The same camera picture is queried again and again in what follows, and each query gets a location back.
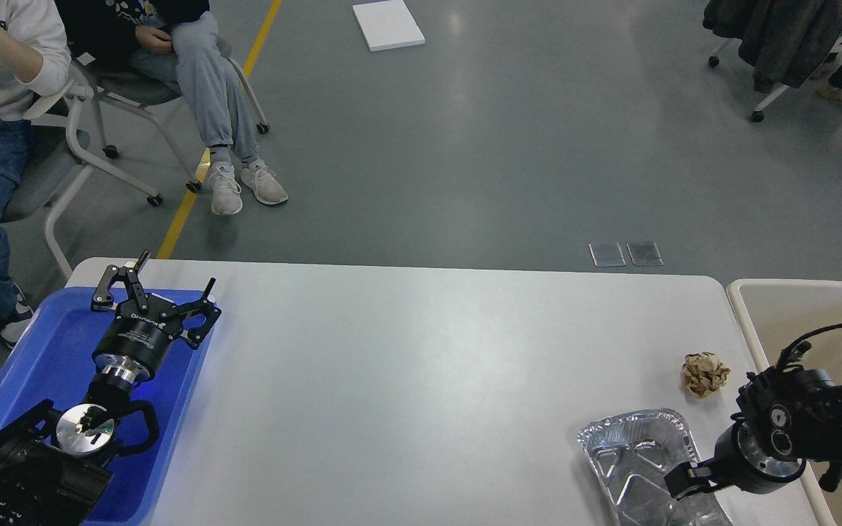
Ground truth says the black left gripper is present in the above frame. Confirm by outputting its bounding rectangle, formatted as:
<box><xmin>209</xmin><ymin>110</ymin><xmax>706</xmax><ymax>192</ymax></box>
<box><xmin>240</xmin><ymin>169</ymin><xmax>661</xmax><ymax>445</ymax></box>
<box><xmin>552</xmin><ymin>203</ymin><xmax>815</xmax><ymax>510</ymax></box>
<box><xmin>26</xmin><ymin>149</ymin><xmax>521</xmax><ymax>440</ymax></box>
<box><xmin>92</xmin><ymin>248</ymin><xmax>224</xmax><ymax>385</ymax></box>

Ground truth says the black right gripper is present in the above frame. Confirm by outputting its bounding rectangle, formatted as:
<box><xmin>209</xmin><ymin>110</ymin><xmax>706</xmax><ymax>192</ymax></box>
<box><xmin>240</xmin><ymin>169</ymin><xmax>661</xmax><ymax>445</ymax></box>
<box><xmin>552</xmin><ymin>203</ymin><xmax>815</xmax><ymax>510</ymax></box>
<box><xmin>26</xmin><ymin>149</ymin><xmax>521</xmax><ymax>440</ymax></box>
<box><xmin>664</xmin><ymin>422</ymin><xmax>808</xmax><ymax>500</ymax></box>

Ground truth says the aluminium foil tray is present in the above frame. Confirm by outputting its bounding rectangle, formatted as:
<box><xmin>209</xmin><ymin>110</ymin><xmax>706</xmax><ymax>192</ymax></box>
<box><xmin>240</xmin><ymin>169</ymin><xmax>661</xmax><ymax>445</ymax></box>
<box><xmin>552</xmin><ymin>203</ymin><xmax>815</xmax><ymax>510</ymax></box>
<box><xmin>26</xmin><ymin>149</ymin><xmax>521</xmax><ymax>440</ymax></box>
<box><xmin>575</xmin><ymin>408</ymin><xmax>732</xmax><ymax>525</ymax></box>

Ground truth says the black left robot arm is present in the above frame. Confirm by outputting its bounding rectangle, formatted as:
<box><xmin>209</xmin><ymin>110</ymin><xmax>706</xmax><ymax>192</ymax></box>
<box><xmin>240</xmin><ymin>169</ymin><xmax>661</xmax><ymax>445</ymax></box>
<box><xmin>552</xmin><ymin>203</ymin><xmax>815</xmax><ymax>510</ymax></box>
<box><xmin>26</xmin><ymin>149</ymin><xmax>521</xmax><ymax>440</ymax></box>
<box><xmin>0</xmin><ymin>252</ymin><xmax>221</xmax><ymax>525</ymax></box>

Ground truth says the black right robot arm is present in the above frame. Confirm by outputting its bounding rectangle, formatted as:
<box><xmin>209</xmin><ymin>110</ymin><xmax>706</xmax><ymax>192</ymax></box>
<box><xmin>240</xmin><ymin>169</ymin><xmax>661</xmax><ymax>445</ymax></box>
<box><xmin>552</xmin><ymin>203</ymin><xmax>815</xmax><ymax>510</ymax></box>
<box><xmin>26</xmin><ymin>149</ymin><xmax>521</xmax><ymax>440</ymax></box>
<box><xmin>664</xmin><ymin>332</ymin><xmax>842</xmax><ymax>500</ymax></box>

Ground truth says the crumpled brown paper ball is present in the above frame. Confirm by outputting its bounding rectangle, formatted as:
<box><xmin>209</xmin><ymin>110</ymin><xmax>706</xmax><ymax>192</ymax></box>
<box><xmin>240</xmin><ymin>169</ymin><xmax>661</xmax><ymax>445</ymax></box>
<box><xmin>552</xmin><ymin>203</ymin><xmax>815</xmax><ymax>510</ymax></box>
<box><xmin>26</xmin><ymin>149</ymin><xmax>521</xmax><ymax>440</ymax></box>
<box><xmin>681</xmin><ymin>352</ymin><xmax>732</xmax><ymax>399</ymax></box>

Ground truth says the blue plastic tray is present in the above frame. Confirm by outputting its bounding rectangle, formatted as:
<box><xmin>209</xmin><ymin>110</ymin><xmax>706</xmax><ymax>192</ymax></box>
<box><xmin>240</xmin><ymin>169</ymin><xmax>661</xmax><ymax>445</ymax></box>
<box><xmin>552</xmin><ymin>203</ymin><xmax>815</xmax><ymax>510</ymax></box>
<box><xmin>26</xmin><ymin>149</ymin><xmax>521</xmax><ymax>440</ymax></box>
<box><xmin>0</xmin><ymin>287</ymin><xmax>208</xmax><ymax>525</ymax></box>

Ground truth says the white office chair near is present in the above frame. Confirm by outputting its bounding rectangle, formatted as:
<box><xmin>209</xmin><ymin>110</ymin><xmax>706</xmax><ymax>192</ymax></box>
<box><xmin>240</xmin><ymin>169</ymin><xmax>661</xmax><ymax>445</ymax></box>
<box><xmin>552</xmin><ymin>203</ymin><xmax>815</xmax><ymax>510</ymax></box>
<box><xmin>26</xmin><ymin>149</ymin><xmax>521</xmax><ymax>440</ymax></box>
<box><xmin>1</xmin><ymin>64</ymin><xmax>163</xmax><ymax>279</ymax></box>

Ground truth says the beige plastic bin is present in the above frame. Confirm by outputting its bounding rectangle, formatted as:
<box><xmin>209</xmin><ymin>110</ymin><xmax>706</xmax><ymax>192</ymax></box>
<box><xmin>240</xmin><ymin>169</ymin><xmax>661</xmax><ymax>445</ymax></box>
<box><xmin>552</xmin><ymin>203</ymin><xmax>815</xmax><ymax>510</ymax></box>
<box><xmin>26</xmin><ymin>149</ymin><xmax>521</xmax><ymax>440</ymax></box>
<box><xmin>727</xmin><ymin>279</ymin><xmax>842</xmax><ymax>525</ymax></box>

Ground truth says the grey office chair far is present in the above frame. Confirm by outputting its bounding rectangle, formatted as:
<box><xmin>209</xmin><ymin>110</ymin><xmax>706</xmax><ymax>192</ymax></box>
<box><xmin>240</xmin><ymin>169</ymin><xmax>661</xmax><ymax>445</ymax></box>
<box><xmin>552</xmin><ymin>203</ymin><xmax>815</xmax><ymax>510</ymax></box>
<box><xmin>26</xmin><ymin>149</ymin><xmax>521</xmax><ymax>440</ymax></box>
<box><xmin>71</xmin><ymin>37</ymin><xmax>270</xmax><ymax>207</ymax></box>

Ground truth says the right metal floor plate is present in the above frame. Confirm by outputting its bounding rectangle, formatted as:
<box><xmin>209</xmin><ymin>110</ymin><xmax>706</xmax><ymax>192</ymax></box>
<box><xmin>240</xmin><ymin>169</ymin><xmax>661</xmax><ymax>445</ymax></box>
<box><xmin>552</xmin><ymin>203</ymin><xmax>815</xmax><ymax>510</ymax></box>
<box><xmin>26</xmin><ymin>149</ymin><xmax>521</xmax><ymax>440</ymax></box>
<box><xmin>627</xmin><ymin>242</ymin><xmax>664</xmax><ymax>267</ymax></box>

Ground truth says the metal floor plate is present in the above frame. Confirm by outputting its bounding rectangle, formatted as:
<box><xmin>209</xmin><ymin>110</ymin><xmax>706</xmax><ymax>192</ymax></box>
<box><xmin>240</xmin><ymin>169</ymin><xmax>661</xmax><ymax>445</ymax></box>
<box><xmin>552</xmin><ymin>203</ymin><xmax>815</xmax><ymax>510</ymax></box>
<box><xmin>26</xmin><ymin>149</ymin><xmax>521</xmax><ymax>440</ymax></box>
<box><xmin>588</xmin><ymin>243</ymin><xmax>627</xmax><ymax>267</ymax></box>
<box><xmin>627</xmin><ymin>242</ymin><xmax>664</xmax><ymax>267</ymax></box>

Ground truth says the left metal floor plate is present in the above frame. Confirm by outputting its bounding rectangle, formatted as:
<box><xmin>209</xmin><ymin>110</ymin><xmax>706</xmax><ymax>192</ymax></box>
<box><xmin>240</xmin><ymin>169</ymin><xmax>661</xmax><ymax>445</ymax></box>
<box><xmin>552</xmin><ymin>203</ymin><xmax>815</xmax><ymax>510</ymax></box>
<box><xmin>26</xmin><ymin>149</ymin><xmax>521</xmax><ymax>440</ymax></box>
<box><xmin>588</xmin><ymin>243</ymin><xmax>627</xmax><ymax>267</ymax></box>

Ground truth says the person in light jeans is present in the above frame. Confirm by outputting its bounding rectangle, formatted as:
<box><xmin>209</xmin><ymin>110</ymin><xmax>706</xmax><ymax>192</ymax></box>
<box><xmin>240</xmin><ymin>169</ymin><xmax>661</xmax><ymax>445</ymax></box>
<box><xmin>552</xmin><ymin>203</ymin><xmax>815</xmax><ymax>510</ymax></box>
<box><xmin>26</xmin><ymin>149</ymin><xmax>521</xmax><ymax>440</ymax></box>
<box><xmin>56</xmin><ymin>1</ymin><xmax>288</xmax><ymax>216</ymax></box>

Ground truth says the white flat box on floor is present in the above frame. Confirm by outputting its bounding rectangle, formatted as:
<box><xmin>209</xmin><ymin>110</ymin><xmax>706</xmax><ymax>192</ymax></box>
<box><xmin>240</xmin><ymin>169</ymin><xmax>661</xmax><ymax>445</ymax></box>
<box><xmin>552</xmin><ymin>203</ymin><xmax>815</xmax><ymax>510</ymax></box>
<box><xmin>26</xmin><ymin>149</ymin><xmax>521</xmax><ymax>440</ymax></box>
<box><xmin>352</xmin><ymin>1</ymin><xmax>425</xmax><ymax>51</ymax></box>

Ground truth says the chair with dark coat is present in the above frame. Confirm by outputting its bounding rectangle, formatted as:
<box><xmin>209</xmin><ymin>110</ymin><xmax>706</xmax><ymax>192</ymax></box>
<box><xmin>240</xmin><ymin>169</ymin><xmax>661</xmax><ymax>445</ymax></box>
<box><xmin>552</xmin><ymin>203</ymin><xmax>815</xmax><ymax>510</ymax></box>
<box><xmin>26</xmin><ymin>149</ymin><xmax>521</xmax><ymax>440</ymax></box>
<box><xmin>702</xmin><ymin>1</ymin><xmax>842</xmax><ymax>123</ymax></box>

